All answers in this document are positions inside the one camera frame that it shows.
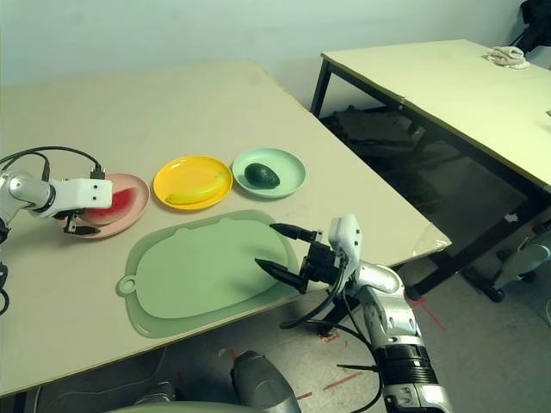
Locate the grey robot right leg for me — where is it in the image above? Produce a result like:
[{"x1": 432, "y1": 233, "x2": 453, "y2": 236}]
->
[{"x1": 229, "y1": 349, "x2": 301, "y2": 413}]

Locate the thin black left wrist cable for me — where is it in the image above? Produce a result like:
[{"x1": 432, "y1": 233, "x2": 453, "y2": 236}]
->
[{"x1": 0, "y1": 151, "x2": 50, "y2": 180}]

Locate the grey robot torso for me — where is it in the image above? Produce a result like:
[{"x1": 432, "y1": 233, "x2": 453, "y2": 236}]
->
[{"x1": 106, "y1": 400, "x2": 243, "y2": 413}]

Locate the yellow plate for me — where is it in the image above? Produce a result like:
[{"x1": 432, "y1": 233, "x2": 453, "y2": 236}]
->
[{"x1": 153, "y1": 155, "x2": 234, "y2": 211}]

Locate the black object behind side table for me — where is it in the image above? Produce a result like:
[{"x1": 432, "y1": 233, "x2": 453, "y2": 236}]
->
[{"x1": 514, "y1": 0, "x2": 551, "y2": 57}]

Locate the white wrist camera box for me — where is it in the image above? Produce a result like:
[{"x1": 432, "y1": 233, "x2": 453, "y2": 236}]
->
[
  {"x1": 50, "y1": 176, "x2": 115, "y2": 216},
  {"x1": 328, "y1": 213, "x2": 362, "y2": 280}
]

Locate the red watermelon slice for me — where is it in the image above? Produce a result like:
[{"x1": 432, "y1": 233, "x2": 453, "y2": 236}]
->
[{"x1": 85, "y1": 185, "x2": 137, "y2": 217}]

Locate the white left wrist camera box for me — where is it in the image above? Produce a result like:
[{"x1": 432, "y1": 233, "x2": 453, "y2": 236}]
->
[{"x1": 50, "y1": 176, "x2": 115, "y2": 216}]

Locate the green silicone cutting mat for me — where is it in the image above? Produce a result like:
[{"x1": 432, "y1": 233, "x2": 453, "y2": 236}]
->
[{"x1": 116, "y1": 209, "x2": 300, "y2": 340}]

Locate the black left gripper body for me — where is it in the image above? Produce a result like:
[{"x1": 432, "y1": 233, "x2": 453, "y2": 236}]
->
[{"x1": 63, "y1": 209, "x2": 87, "y2": 235}]

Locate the mint green plate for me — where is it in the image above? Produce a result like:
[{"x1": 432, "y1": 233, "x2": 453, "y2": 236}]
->
[{"x1": 232, "y1": 147, "x2": 307, "y2": 200}]

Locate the dark green avocado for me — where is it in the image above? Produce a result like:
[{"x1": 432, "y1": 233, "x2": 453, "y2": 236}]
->
[{"x1": 244, "y1": 163, "x2": 280, "y2": 188}]

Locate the black left camera cable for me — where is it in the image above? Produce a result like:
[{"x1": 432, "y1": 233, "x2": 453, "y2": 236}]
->
[{"x1": 0, "y1": 145, "x2": 107, "y2": 180}]

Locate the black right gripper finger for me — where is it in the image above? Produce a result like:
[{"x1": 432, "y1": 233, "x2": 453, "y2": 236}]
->
[
  {"x1": 254, "y1": 257, "x2": 309, "y2": 296},
  {"x1": 269, "y1": 222, "x2": 322, "y2": 244}
]

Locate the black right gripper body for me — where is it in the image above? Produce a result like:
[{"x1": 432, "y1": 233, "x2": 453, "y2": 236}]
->
[{"x1": 299, "y1": 229, "x2": 347, "y2": 295}]

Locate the crumpled beige cloth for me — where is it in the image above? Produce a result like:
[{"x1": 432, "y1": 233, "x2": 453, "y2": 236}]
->
[{"x1": 486, "y1": 45, "x2": 531, "y2": 71}]

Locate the black camera cable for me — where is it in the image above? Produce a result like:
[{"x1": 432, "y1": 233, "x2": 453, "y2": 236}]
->
[
  {"x1": 279, "y1": 257, "x2": 384, "y2": 413},
  {"x1": 0, "y1": 145, "x2": 107, "y2": 180}
]

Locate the grey robot left leg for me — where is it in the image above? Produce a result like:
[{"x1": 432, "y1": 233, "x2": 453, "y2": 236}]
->
[{"x1": 136, "y1": 381, "x2": 176, "y2": 406}]

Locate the black right camera cable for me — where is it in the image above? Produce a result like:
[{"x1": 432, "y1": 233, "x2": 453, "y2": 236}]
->
[{"x1": 279, "y1": 257, "x2": 384, "y2": 413}]

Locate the clear plastic corner film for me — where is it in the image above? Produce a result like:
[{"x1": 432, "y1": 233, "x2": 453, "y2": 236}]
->
[{"x1": 410, "y1": 220, "x2": 453, "y2": 257}]

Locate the pink plate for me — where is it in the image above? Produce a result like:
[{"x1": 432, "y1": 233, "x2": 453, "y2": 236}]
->
[{"x1": 63, "y1": 172, "x2": 151, "y2": 239}]

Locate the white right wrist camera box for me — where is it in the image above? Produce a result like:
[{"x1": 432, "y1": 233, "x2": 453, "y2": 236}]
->
[{"x1": 328, "y1": 213, "x2": 362, "y2": 280}]

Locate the beige side table black frame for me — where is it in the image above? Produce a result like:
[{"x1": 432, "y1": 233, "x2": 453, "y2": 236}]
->
[{"x1": 310, "y1": 39, "x2": 551, "y2": 302}]

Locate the yellow toy banana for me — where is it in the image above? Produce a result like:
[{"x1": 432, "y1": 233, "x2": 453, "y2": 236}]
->
[{"x1": 164, "y1": 170, "x2": 232, "y2": 205}]

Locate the grey wheeled stand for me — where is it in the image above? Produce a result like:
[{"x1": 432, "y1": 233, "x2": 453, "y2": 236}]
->
[{"x1": 490, "y1": 223, "x2": 551, "y2": 305}]

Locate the grey robot leg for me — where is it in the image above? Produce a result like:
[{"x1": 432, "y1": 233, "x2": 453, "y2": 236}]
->
[
  {"x1": 229, "y1": 349, "x2": 301, "y2": 413},
  {"x1": 136, "y1": 381, "x2": 176, "y2": 406}
]

